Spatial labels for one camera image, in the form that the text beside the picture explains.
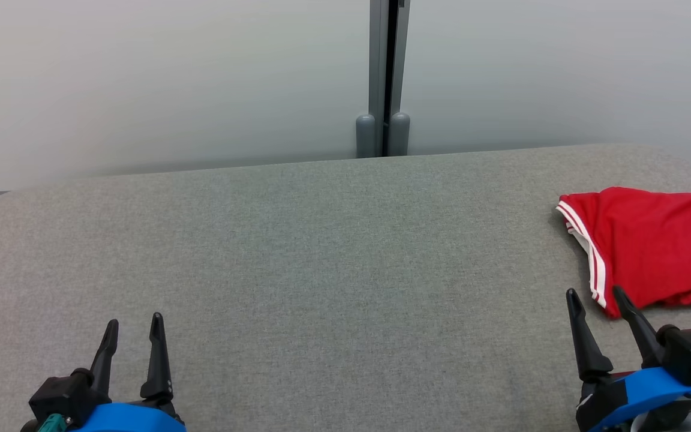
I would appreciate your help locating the grey partition post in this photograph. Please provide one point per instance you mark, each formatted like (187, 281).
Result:
(375, 60)

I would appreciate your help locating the red white basketball jersey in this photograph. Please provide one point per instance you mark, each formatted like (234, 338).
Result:
(651, 240)

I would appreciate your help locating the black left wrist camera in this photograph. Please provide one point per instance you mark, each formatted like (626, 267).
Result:
(60, 393)

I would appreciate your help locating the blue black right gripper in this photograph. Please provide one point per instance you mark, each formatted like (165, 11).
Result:
(639, 399)

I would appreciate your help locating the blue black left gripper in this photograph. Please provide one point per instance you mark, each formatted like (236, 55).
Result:
(135, 419)

